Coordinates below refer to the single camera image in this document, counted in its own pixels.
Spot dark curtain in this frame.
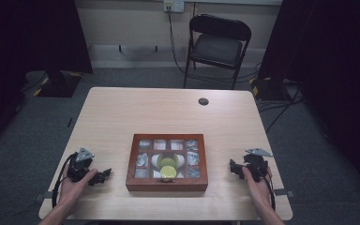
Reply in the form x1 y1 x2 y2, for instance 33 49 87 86
0 0 94 158
257 0 360 201

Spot group of white sachets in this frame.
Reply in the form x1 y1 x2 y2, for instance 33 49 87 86
134 138 201 180

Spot white wall socket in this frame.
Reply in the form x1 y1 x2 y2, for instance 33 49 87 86
163 0 186 14

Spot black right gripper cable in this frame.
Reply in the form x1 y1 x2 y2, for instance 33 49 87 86
252 165 277 212

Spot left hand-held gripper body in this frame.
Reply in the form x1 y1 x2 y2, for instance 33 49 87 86
66 147 96 183

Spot grey tape strip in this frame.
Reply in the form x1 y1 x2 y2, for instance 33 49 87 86
273 187 295 198
33 190 60 203

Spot black folding chair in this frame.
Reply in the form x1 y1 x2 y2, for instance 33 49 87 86
183 13 252 90

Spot black stand base yellow tape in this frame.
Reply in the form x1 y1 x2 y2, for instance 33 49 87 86
32 69 83 98
248 76 294 102

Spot person's right hand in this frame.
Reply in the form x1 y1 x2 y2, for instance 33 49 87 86
241 166 275 210

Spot person's left hand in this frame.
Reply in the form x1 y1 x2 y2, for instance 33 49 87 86
57 168 98 211

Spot wooden box with glass lid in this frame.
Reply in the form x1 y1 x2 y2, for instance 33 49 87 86
125 133 209 192

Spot black floor cables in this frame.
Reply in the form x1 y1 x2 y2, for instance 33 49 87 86
257 83 306 134

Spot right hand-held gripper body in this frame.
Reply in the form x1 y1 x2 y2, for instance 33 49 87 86
242 147 274 183

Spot white ceramic cup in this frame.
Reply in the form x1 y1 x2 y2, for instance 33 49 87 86
150 152 186 179

